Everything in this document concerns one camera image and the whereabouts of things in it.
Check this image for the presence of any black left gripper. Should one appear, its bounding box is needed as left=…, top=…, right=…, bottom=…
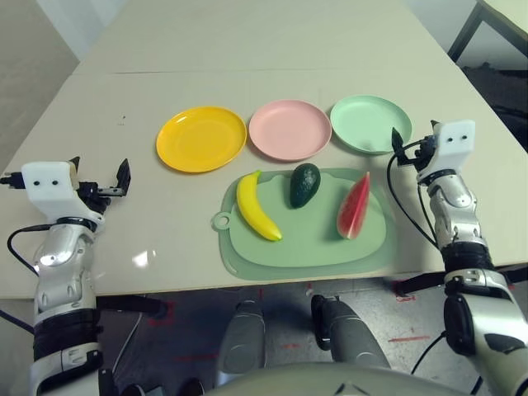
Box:
left=68, top=156, right=132, bottom=215

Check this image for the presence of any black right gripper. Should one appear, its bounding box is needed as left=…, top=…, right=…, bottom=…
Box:
left=390, top=120, right=441, bottom=171

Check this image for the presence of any red toy watermelon slice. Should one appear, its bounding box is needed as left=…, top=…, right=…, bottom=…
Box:
left=336, top=171, right=371, bottom=241

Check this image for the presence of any dark green toy avocado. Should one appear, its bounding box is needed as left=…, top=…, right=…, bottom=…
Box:
left=289, top=163, right=322, bottom=210

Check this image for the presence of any yellow toy banana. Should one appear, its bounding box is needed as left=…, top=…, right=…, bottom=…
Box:
left=235, top=169, right=284, bottom=243

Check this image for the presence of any mint green plastic plate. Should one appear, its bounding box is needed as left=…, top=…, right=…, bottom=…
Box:
left=329, top=95, right=413, bottom=156

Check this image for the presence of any yellow plastic plate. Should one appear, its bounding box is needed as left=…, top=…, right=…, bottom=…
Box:
left=155, top=106, right=248, bottom=175

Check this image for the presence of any side table with black legs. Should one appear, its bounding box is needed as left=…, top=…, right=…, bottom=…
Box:
left=447, top=0, right=528, bottom=63

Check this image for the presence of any pink plastic plate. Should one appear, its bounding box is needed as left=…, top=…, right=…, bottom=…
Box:
left=248, top=98, right=333, bottom=162

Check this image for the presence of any black table support bar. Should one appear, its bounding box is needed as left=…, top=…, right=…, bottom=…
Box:
left=97, top=295, right=174, bottom=321
left=394, top=270, right=528, bottom=296

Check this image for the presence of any green cutting board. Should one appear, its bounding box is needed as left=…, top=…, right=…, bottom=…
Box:
left=211, top=167, right=398, bottom=282

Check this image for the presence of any grey right robot leg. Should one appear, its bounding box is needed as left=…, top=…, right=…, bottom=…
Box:
left=311, top=294, right=391, bottom=370

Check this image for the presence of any grey robot leg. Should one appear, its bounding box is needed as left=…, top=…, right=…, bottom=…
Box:
left=218, top=300, right=266, bottom=375
left=311, top=294, right=391, bottom=370

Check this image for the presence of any grey left robot leg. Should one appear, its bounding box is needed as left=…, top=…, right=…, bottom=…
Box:
left=218, top=300, right=266, bottom=375

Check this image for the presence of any grey robot torso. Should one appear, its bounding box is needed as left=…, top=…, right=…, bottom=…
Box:
left=214, top=362, right=483, bottom=396

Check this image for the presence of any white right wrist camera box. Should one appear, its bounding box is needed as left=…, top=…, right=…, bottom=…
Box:
left=416, top=119, right=476, bottom=177

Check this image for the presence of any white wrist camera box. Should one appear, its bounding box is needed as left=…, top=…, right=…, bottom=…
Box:
left=416, top=119, right=476, bottom=177
left=20, top=161, right=96, bottom=219

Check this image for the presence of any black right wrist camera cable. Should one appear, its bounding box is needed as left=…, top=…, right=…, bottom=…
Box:
left=386, top=138, right=445, bottom=251

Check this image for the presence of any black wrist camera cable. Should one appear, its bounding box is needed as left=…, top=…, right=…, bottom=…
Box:
left=386, top=138, right=445, bottom=251
left=0, top=172, right=57, bottom=276

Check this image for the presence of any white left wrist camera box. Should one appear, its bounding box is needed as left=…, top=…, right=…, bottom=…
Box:
left=20, top=161, right=96, bottom=219

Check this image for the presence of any black left wrist camera cable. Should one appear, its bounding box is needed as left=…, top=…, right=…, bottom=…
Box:
left=0, top=172, right=57, bottom=276

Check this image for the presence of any white floor cable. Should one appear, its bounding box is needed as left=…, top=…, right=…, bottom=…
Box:
left=113, top=317, right=144, bottom=372

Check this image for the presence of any black floor cable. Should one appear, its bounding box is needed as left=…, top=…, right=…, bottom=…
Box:
left=412, top=329, right=449, bottom=372

